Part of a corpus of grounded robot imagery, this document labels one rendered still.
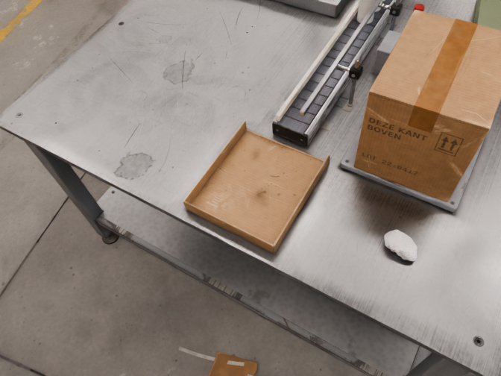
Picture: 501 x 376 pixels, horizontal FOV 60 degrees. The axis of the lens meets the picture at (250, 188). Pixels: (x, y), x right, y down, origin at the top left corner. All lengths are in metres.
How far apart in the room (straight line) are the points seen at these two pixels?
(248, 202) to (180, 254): 0.71
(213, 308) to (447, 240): 1.08
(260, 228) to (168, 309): 0.94
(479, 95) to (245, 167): 0.57
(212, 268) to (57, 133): 0.74
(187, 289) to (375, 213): 1.06
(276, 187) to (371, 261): 0.30
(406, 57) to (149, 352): 1.44
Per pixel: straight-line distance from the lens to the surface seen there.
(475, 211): 1.19
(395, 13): 1.46
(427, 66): 1.03
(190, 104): 1.36
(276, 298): 1.65
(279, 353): 1.82
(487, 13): 1.61
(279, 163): 1.17
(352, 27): 1.51
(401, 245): 1.05
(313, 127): 1.20
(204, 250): 1.75
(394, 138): 1.03
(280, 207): 1.10
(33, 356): 2.09
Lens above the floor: 1.78
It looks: 56 degrees down
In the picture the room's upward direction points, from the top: 8 degrees counter-clockwise
